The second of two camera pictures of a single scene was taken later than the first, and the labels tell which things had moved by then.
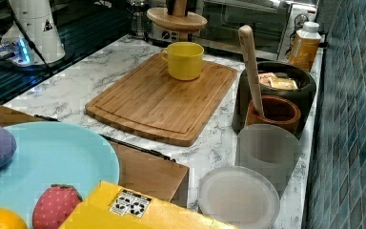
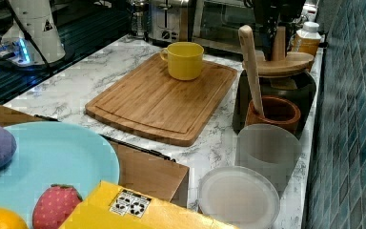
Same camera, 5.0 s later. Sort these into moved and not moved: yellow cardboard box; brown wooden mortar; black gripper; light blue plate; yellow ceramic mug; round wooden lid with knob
Moved: round wooden lid with knob; black gripper
Not moved: yellow ceramic mug; yellow cardboard box; light blue plate; brown wooden mortar
